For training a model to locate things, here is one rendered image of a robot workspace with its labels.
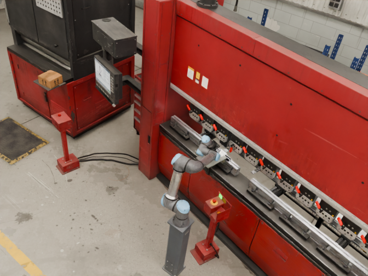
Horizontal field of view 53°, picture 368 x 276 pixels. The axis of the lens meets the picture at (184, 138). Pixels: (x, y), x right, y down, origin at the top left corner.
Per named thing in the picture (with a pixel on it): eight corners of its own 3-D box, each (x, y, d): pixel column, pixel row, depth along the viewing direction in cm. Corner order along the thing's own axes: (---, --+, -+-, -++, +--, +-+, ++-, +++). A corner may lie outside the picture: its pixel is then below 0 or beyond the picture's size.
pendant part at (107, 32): (95, 91, 421) (90, 19, 367) (114, 86, 433) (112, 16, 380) (115, 114, 391) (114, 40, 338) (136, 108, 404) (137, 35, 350)
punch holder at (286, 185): (276, 183, 324) (281, 170, 314) (282, 179, 329) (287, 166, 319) (290, 193, 316) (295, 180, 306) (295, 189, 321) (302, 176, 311)
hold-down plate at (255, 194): (246, 191, 355) (246, 189, 353) (249, 188, 358) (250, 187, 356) (270, 211, 338) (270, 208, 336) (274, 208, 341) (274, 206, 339)
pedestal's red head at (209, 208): (203, 209, 360) (206, 196, 348) (216, 203, 367) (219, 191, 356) (214, 224, 347) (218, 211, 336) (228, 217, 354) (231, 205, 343)
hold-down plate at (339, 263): (315, 248, 311) (316, 247, 309) (318, 245, 314) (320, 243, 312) (346, 275, 294) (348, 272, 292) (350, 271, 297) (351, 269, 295)
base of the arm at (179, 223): (182, 230, 323) (183, 224, 317) (169, 221, 330) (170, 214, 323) (192, 220, 333) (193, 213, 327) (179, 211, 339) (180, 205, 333)
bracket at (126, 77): (110, 84, 428) (110, 79, 424) (128, 79, 442) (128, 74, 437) (130, 101, 406) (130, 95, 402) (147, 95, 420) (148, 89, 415)
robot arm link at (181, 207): (184, 222, 319) (185, 211, 310) (171, 214, 324) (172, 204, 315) (191, 213, 327) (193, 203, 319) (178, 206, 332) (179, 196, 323)
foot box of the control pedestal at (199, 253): (189, 251, 398) (190, 244, 390) (208, 241, 409) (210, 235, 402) (199, 265, 385) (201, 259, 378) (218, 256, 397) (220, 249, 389)
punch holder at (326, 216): (314, 212, 303) (321, 199, 292) (320, 207, 307) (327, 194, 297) (329, 224, 294) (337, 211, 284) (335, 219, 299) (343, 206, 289)
